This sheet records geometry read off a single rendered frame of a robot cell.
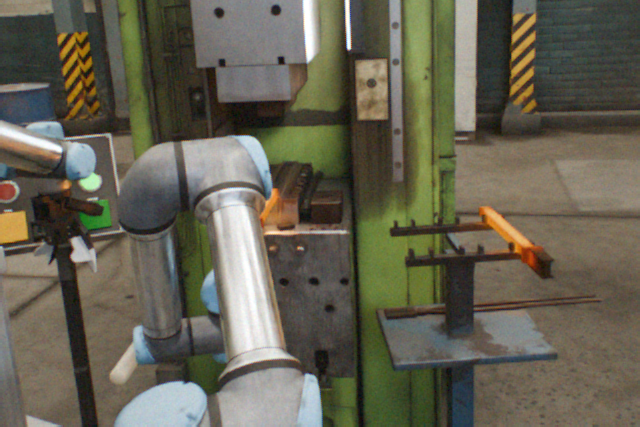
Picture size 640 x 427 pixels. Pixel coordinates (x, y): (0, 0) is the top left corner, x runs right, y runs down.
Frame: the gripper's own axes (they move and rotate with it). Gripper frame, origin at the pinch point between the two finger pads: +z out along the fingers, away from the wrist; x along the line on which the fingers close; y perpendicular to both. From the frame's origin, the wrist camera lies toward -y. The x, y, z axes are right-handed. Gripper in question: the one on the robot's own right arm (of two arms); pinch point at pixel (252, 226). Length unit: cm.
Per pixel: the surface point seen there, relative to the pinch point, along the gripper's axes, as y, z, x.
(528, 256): 8, -3, 64
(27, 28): -41, 677, -407
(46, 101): 19, 418, -263
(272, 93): -28.4, 27.3, 2.7
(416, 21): -45, 42, 42
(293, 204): 3.1, 27.7, 6.3
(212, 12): -50, 27, -11
